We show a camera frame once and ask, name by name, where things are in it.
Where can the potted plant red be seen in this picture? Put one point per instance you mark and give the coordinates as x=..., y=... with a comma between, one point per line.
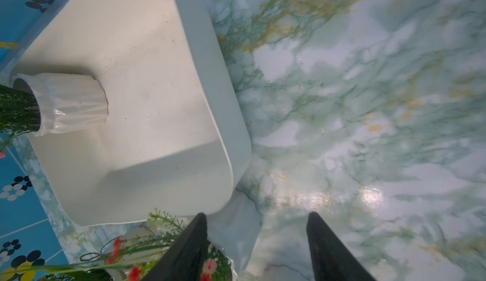
x=232, y=235

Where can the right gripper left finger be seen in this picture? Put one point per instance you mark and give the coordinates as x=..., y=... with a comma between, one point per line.
x=184, y=260

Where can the white plastic storage box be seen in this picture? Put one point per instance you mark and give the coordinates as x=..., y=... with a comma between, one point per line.
x=175, y=138

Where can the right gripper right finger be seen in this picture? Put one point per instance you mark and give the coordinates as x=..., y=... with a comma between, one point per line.
x=330, y=259

